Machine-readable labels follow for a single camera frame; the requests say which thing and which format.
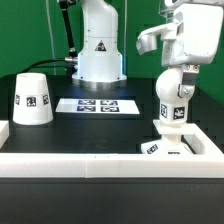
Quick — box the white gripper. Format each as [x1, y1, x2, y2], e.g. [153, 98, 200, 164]
[162, 3, 224, 98]

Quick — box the white lamp bulb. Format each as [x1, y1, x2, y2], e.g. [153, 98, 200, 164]
[156, 67, 195, 126]

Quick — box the white lamp base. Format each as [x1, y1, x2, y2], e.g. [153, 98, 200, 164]
[141, 120, 192, 156]

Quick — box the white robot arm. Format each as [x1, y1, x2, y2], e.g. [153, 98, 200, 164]
[57, 0, 224, 98]

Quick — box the white lamp shade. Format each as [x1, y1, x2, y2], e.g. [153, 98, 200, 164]
[13, 73, 53, 125]

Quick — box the white marker sheet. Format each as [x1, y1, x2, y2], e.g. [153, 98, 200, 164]
[56, 98, 139, 115]

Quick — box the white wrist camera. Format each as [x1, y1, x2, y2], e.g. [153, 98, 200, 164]
[136, 23, 177, 55]

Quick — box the black cable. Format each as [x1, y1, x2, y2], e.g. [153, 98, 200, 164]
[20, 57, 80, 74]

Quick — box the grey cable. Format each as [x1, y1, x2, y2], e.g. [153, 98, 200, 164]
[45, 0, 57, 76]

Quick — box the white fence frame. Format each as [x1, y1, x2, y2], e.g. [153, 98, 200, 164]
[0, 120, 224, 178]

